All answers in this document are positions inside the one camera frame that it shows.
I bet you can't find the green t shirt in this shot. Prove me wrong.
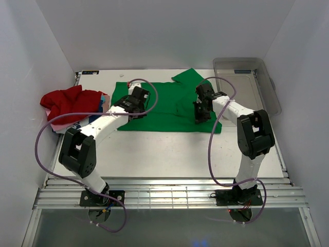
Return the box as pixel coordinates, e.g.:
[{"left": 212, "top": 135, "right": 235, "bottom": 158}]
[{"left": 118, "top": 68, "right": 216, "bottom": 133}]

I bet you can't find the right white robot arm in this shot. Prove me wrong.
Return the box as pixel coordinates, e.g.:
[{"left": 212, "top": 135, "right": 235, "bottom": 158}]
[{"left": 193, "top": 83, "right": 275, "bottom": 206}]

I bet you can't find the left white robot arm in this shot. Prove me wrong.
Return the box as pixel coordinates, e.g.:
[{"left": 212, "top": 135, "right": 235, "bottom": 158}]
[{"left": 59, "top": 84, "right": 150, "bottom": 194}]

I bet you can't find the grey plastic bin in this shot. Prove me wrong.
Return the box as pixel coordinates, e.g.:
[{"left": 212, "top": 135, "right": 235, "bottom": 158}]
[{"left": 213, "top": 58, "right": 282, "bottom": 117}]

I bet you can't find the blue label sticker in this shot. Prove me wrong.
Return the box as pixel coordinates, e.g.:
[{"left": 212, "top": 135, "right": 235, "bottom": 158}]
[{"left": 81, "top": 70, "right": 99, "bottom": 75}]

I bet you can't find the red t shirt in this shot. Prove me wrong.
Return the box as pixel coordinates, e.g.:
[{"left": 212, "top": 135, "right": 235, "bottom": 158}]
[{"left": 40, "top": 85, "right": 109, "bottom": 121}]

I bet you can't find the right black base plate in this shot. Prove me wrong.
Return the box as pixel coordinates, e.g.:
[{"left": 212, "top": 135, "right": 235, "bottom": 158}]
[{"left": 214, "top": 189, "right": 263, "bottom": 206}]

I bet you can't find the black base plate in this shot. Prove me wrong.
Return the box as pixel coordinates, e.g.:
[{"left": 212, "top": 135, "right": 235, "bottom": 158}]
[
  {"left": 79, "top": 190, "right": 125, "bottom": 207},
  {"left": 214, "top": 189, "right": 263, "bottom": 206}
]

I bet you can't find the aluminium frame rail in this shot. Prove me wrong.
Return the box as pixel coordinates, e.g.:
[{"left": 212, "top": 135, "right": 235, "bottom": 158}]
[{"left": 34, "top": 178, "right": 308, "bottom": 209}]

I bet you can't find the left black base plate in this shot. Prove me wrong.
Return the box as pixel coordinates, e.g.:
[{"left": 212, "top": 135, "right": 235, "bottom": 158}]
[{"left": 79, "top": 190, "right": 125, "bottom": 207}]

